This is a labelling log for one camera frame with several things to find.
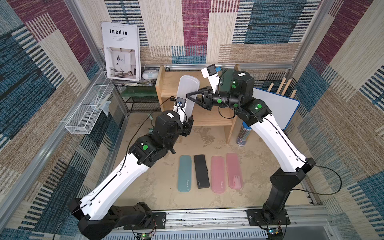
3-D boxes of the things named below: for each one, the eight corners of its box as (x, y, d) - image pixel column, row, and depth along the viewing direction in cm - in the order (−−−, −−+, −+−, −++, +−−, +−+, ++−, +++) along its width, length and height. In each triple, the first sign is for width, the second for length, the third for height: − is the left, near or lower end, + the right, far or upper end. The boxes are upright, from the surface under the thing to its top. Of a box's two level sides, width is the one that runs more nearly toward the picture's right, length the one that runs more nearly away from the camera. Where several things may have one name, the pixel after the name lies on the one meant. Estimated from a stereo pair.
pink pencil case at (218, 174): (211, 193, 84) (211, 191, 82) (211, 156, 98) (211, 155, 96) (226, 194, 84) (227, 192, 82) (224, 157, 98) (224, 156, 96)
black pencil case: (197, 188, 85) (197, 187, 83) (193, 156, 97) (193, 155, 96) (210, 187, 85) (210, 186, 84) (204, 155, 98) (205, 154, 96)
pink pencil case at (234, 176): (229, 189, 85) (230, 188, 83) (224, 154, 99) (225, 152, 97) (243, 189, 85) (244, 188, 83) (236, 154, 99) (237, 152, 97)
